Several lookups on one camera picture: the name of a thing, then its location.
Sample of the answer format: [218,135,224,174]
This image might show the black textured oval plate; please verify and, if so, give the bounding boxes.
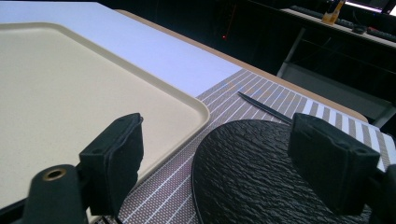
[191,119,374,224]

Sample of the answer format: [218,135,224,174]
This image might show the striped woven placemat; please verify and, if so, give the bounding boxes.
[92,68,396,224]

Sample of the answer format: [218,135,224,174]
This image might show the grey metal desk frame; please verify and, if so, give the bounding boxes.
[276,7,396,127]

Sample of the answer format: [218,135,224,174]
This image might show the beige plastic tray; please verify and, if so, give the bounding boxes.
[0,21,211,217]

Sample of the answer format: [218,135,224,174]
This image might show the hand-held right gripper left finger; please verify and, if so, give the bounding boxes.
[78,112,145,218]

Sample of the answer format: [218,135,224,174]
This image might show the black keyboard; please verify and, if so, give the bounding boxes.
[366,26,396,44]

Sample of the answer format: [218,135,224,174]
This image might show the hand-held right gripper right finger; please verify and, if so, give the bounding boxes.
[287,112,381,217]

